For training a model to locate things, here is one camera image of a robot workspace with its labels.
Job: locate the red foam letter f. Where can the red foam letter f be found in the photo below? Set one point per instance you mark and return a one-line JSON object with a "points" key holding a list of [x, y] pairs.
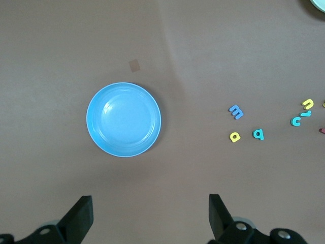
{"points": [[322, 130]]}

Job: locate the yellow foam letter a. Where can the yellow foam letter a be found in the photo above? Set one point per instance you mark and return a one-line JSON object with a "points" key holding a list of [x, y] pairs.
{"points": [[234, 137]]}

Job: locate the blue foam letter m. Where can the blue foam letter m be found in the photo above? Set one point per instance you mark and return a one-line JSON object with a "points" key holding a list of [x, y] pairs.
{"points": [[236, 112]]}

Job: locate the yellow foam letter n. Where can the yellow foam letter n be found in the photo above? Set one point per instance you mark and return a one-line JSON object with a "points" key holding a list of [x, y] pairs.
{"points": [[307, 102]]}

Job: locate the blue plate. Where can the blue plate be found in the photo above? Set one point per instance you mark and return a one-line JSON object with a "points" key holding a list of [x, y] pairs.
{"points": [[124, 119]]}

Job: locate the teal foam letter r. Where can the teal foam letter r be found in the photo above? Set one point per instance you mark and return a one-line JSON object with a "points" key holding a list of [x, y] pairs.
{"points": [[305, 114]]}

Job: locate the pale green plate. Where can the pale green plate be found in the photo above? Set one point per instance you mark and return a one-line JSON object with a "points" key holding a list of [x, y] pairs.
{"points": [[320, 4]]}

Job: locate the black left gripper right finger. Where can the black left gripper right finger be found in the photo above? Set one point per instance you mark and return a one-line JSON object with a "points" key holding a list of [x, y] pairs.
{"points": [[219, 218]]}

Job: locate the teal foam letter c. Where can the teal foam letter c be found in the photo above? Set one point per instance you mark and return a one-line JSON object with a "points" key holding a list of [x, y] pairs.
{"points": [[294, 121]]}

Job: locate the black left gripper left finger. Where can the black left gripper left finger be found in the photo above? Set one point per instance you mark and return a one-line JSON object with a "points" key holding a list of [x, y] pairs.
{"points": [[81, 216]]}

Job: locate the teal foam letter b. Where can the teal foam letter b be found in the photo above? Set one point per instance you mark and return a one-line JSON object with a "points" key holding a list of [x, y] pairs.
{"points": [[258, 134]]}

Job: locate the clear tape patch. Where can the clear tape patch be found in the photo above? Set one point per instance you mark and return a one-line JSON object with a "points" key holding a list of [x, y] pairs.
{"points": [[134, 65]]}

